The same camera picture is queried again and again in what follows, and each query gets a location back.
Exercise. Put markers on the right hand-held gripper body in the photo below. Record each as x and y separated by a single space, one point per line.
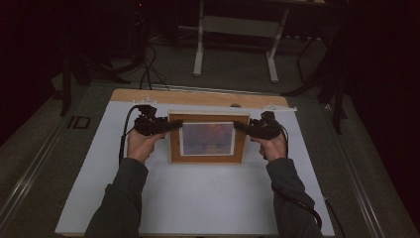
265 129

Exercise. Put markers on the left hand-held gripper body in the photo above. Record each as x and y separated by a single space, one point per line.
148 125

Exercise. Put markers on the wooden picture frame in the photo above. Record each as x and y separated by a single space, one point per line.
208 139

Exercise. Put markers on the person's right hand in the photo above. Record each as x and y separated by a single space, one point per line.
274 148

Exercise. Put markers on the person's left hand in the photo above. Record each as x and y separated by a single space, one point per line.
142 147

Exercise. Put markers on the round table grommet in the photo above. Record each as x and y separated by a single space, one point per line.
235 105

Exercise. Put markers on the black floor plate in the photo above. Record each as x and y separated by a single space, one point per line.
79 122

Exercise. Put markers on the black metal stand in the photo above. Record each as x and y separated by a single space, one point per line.
66 86
336 99

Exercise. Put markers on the white table mat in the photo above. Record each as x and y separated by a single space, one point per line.
211 205

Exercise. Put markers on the dark equipment tower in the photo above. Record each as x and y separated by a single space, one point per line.
138 33

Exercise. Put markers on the white metal table frame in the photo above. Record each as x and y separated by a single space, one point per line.
239 26

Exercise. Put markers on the metal floor rail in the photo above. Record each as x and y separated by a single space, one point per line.
29 172
356 178

